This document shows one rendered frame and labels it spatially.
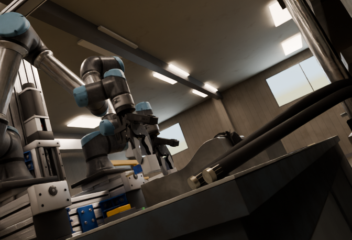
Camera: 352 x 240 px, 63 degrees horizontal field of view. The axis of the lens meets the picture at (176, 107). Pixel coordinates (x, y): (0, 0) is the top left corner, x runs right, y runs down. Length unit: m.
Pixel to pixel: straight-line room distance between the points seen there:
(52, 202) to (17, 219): 0.12
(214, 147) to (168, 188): 0.24
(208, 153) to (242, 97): 10.99
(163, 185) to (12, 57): 0.72
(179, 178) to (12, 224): 0.57
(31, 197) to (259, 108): 11.04
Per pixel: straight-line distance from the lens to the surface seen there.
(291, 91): 11.68
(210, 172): 0.54
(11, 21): 1.25
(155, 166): 0.98
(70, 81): 1.24
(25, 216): 1.09
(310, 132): 11.53
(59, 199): 1.10
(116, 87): 1.05
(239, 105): 11.94
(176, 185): 1.06
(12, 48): 1.22
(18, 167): 1.21
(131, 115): 1.01
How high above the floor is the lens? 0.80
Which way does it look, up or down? 16 degrees up
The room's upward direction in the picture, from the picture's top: 21 degrees counter-clockwise
